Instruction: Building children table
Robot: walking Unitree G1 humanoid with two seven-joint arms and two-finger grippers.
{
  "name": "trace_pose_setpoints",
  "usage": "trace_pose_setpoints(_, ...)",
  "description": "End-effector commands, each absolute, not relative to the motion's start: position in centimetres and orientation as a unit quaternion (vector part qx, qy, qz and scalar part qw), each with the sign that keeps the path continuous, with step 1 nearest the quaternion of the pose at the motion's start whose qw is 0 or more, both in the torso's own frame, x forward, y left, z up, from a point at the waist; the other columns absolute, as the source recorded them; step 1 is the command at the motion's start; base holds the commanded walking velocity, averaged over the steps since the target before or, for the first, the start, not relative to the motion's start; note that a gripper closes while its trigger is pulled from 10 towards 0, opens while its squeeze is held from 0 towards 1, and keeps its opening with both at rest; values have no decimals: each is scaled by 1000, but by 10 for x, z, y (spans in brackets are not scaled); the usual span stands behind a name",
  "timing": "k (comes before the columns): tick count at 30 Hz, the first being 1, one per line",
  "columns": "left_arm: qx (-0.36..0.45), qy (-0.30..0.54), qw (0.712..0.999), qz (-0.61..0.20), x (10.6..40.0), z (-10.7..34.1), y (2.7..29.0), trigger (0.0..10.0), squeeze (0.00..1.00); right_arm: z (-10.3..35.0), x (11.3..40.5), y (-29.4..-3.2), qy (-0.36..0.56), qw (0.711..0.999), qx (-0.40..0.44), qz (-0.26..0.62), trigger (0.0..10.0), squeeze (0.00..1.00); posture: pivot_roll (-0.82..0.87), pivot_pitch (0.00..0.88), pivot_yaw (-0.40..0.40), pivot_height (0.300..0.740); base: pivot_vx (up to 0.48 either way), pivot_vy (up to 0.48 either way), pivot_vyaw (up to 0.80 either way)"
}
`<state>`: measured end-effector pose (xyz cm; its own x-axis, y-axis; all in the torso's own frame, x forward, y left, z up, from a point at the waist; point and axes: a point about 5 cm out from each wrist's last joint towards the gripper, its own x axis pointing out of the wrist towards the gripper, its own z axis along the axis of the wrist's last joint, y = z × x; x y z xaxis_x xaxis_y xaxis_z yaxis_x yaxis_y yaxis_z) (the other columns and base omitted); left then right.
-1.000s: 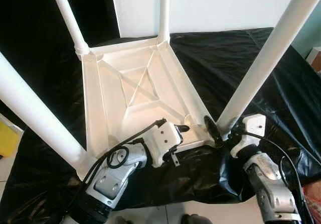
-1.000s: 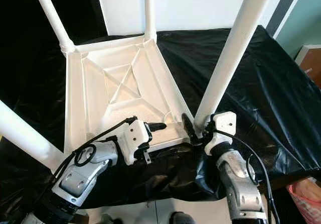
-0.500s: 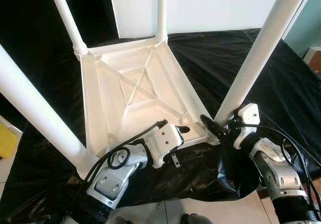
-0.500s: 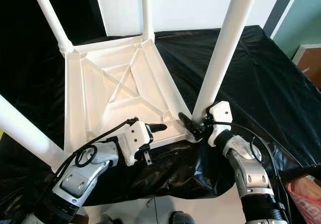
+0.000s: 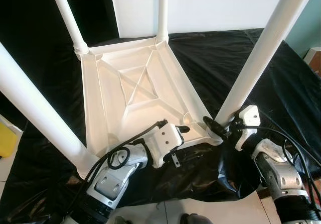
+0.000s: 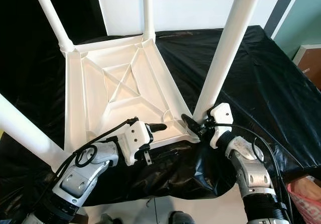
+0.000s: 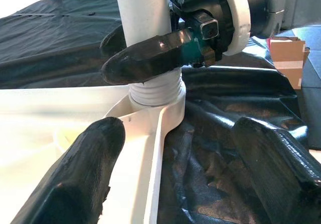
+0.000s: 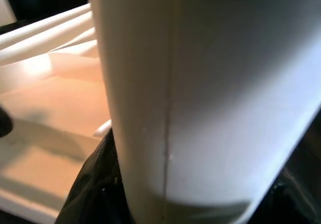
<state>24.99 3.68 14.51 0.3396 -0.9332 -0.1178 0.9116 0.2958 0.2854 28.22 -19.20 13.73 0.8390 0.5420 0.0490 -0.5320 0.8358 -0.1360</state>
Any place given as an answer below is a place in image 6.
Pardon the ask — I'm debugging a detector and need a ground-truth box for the white brown cabinet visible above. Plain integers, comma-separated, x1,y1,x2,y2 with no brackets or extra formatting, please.
293,44,321,86

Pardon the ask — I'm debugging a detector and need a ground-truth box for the grey robot left foot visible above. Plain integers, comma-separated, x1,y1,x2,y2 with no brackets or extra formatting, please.
98,214,116,224

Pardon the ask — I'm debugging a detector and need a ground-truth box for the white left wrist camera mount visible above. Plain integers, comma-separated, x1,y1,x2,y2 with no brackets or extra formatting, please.
113,120,152,165

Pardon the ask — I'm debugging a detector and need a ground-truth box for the grey robot right foot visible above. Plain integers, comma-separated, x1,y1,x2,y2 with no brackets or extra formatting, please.
168,210,196,224

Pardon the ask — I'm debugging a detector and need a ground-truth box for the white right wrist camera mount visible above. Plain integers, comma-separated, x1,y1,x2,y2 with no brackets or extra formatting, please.
210,102,234,149

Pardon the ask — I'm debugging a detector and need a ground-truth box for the grey robot foot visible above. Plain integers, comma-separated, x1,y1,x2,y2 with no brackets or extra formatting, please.
98,214,116,224
168,210,196,224

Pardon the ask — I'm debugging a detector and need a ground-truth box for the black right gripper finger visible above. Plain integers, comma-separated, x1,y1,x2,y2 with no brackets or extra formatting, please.
181,113,202,134

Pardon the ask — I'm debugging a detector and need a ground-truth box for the white plastic table leg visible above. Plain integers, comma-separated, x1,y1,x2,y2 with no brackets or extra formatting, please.
30,0,76,53
0,94,71,172
192,0,265,123
141,0,156,40

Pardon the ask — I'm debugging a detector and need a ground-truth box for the red plastic bag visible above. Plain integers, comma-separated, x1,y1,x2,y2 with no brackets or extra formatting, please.
286,176,321,224

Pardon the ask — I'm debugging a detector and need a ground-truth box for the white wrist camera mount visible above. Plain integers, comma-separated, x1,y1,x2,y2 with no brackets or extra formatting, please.
210,102,234,149
113,120,152,165

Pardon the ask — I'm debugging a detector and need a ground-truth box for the white board panel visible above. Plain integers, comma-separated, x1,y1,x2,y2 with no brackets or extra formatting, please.
94,0,286,34

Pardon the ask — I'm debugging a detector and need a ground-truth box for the black plastic table cover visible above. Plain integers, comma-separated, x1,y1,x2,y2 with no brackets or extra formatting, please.
0,26,321,219

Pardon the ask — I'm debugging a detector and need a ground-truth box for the dark grey wall post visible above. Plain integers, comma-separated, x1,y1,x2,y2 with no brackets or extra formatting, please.
263,0,304,38

